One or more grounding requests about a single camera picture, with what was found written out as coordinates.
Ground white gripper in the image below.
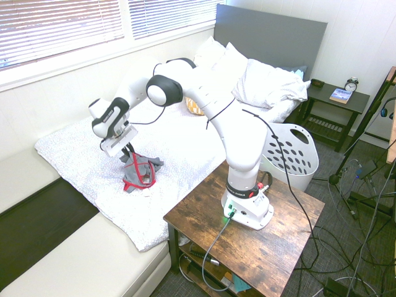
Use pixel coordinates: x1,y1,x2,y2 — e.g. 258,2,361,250
101,124,139,161

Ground grey garment with red trim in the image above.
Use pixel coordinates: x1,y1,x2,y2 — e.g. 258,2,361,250
119,150,165,194

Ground white perforated laundry basket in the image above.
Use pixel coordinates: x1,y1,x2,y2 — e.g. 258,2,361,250
259,122,320,193

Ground white speckled bedspread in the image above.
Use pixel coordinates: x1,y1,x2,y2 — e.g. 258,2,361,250
34,92,303,253

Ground yellow patterned bolster pillow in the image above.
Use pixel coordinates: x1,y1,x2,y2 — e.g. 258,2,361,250
184,96,206,117

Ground dark brown bed panel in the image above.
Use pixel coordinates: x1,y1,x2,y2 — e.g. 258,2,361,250
0,177,100,280

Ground cream upholstered bed base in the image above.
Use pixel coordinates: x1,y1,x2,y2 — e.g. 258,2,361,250
0,147,172,297

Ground plain white pillow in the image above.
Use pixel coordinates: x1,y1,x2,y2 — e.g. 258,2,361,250
192,35,227,71
212,41,249,86

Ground wide white window blind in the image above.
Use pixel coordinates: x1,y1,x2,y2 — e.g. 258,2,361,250
0,0,126,72

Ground narrow white window blind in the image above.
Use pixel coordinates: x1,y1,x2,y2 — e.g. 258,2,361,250
127,0,218,41

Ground white speckled pillow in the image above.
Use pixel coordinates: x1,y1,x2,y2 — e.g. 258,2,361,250
231,58,312,110

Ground rustic wooden side table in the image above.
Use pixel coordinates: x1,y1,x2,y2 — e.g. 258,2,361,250
163,160,327,297

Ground teal paper sheet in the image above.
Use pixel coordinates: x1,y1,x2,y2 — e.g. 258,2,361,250
231,274,252,294

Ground grey headboard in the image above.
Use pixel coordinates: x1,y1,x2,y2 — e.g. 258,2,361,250
213,3,329,82

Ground blue cover book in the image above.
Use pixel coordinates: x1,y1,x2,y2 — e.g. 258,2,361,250
328,88,354,105

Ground black nightstand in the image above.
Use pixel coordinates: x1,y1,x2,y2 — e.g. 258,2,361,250
284,82,371,153

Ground black tripod stand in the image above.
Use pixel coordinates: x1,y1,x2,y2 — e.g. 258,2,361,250
328,69,396,221

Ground black twin-bell alarm clock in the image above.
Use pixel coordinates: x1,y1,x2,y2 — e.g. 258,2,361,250
344,76,360,93

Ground black power adapter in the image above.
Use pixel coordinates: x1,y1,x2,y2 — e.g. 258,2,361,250
355,159,379,181

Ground black floor box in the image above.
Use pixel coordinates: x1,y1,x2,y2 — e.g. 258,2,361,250
322,277,357,297

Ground blue headphones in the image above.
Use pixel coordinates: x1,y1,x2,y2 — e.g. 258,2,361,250
379,97,396,121

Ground light wooden desk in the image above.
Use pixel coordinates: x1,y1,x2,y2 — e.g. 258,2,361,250
385,66,396,165

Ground grey base cable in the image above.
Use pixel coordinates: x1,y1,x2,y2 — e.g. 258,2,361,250
201,210,238,293

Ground thick black base cable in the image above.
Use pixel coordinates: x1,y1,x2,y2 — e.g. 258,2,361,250
259,171,275,194

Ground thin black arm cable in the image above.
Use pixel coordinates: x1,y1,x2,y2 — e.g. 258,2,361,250
98,62,320,272

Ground grey floor cable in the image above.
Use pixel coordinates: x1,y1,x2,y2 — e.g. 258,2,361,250
351,173,396,297

